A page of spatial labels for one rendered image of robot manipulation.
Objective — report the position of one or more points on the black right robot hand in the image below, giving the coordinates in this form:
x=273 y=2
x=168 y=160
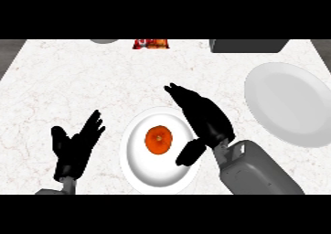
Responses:
x=203 y=117

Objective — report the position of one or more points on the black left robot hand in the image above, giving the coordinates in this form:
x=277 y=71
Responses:
x=76 y=149

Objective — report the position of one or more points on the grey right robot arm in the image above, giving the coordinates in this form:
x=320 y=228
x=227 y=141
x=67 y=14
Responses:
x=255 y=170

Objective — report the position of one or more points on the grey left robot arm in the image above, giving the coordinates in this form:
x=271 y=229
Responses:
x=63 y=187

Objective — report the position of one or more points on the orange squash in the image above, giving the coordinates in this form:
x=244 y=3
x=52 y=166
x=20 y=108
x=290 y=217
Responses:
x=159 y=140

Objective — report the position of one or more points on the white plate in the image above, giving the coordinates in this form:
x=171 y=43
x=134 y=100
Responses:
x=150 y=170

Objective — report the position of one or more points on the grey plate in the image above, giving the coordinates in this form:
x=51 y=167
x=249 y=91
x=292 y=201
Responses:
x=292 y=103

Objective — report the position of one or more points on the dark grey appliance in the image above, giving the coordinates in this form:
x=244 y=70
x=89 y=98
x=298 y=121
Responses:
x=246 y=45

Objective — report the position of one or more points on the red and orange packet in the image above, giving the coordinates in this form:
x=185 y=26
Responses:
x=151 y=44

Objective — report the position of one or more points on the grey round dish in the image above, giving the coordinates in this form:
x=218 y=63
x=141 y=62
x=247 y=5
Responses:
x=104 y=40

